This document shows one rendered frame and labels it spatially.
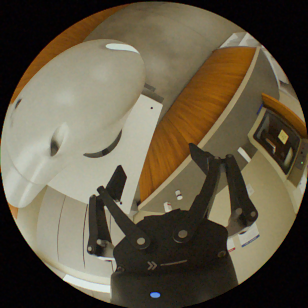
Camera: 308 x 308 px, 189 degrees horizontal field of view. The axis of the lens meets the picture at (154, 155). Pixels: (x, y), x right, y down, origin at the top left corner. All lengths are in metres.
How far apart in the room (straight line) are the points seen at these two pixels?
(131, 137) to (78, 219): 2.47
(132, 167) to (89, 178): 0.13
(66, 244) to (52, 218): 0.62
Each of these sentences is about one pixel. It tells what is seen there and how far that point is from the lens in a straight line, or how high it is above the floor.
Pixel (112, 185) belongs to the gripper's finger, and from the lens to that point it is 0.15.
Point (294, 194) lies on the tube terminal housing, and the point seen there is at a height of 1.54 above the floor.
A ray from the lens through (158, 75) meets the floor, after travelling 1.37.
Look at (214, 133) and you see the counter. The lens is 0.58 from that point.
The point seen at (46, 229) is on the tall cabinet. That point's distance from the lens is 2.78.
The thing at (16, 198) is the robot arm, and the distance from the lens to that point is 0.16.
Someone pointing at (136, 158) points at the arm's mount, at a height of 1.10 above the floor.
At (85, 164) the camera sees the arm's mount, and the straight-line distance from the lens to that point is 0.30.
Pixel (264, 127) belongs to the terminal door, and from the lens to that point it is 0.84.
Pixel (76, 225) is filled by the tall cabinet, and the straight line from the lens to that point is 2.61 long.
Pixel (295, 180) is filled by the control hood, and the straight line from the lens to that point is 0.69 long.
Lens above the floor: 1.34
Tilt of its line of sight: 52 degrees down
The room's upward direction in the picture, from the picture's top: 167 degrees clockwise
